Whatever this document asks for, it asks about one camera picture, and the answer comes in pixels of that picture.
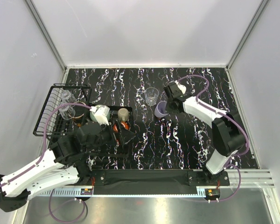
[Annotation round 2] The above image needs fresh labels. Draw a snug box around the purple cable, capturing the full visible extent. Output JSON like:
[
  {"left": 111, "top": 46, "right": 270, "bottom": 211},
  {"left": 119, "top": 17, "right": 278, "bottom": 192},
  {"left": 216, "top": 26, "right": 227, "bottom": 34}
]
[
  {"left": 0, "top": 104, "right": 93, "bottom": 205},
  {"left": 177, "top": 75, "right": 250, "bottom": 157}
]

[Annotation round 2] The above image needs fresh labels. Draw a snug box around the black mug red inside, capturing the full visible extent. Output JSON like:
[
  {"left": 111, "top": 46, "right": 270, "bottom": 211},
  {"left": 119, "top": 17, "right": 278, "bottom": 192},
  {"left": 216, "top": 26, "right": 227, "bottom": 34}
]
[{"left": 71, "top": 105, "right": 87, "bottom": 124}]

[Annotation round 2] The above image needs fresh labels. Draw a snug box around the orange black mug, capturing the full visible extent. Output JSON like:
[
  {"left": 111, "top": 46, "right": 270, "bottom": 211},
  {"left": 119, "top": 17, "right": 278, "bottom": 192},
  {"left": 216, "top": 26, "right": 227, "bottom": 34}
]
[{"left": 112, "top": 121, "right": 131, "bottom": 133}]

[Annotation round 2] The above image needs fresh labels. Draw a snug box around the lilac plastic cup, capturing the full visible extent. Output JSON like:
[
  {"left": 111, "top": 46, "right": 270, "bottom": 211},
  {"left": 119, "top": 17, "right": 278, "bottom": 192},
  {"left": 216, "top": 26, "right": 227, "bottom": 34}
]
[{"left": 154, "top": 101, "right": 168, "bottom": 118}]

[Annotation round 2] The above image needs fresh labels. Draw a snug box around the green glazed ceramic mug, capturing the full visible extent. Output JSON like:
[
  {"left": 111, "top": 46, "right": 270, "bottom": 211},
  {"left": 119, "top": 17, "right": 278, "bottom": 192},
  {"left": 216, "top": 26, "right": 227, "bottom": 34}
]
[{"left": 90, "top": 105, "right": 100, "bottom": 122}]

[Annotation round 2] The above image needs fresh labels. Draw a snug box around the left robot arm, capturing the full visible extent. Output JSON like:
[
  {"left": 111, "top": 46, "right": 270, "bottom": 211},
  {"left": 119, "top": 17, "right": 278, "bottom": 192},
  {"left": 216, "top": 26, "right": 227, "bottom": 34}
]
[{"left": 0, "top": 120, "right": 136, "bottom": 212}]

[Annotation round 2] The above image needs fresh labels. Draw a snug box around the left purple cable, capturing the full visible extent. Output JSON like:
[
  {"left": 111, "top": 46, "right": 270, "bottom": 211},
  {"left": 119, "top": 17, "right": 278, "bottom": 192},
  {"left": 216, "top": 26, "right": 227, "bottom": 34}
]
[{"left": 0, "top": 104, "right": 93, "bottom": 205}]

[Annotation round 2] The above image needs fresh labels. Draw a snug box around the small beige mug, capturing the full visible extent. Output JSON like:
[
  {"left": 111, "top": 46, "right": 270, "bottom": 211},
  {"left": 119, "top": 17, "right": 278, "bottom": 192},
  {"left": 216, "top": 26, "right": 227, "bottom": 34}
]
[{"left": 118, "top": 108, "right": 129, "bottom": 122}]

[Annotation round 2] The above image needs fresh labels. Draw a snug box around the tall clear glass tumbler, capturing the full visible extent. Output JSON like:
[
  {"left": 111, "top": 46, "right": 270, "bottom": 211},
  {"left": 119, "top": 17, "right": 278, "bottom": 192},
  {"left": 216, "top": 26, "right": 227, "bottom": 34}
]
[{"left": 144, "top": 87, "right": 159, "bottom": 106}]

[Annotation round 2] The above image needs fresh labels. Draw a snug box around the grey cable duct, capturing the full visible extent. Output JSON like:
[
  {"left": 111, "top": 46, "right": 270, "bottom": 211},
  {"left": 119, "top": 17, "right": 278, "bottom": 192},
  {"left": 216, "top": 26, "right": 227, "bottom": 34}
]
[{"left": 39, "top": 187, "right": 206, "bottom": 198}]

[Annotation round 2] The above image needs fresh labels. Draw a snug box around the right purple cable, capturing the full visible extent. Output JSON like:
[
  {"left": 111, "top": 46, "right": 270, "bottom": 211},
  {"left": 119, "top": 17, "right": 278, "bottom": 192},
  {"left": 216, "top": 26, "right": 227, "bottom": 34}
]
[{"left": 177, "top": 75, "right": 250, "bottom": 157}]

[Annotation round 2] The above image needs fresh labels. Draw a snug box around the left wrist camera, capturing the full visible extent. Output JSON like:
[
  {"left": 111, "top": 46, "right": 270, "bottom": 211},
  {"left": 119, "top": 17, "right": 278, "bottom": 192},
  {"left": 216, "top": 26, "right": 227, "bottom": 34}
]
[{"left": 95, "top": 105, "right": 111, "bottom": 126}]

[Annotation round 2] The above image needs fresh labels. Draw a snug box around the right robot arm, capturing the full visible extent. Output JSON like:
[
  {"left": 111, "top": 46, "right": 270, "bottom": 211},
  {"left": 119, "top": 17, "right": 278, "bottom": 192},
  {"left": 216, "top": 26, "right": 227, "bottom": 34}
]
[{"left": 164, "top": 82, "right": 249, "bottom": 185}]

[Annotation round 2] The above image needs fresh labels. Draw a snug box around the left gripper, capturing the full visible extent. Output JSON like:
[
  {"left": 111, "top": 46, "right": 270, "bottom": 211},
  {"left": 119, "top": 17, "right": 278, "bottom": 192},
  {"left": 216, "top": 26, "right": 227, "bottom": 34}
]
[{"left": 83, "top": 119, "right": 135, "bottom": 154}]

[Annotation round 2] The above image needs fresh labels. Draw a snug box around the small clear glass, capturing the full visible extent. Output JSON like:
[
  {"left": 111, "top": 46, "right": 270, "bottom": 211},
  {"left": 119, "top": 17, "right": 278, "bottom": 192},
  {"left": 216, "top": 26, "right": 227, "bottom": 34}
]
[
  {"left": 58, "top": 103, "right": 76, "bottom": 120},
  {"left": 61, "top": 90, "right": 77, "bottom": 103}
]

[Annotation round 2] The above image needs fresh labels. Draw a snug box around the black wire dish rack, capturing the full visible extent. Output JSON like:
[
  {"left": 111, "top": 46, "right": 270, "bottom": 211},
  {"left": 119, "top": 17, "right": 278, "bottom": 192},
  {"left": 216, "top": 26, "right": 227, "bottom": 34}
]
[{"left": 33, "top": 84, "right": 134, "bottom": 158}]

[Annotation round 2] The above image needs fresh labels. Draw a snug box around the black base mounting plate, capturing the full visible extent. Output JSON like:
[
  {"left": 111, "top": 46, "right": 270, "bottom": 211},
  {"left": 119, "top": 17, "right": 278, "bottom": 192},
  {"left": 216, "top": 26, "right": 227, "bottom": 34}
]
[{"left": 91, "top": 169, "right": 230, "bottom": 196}]

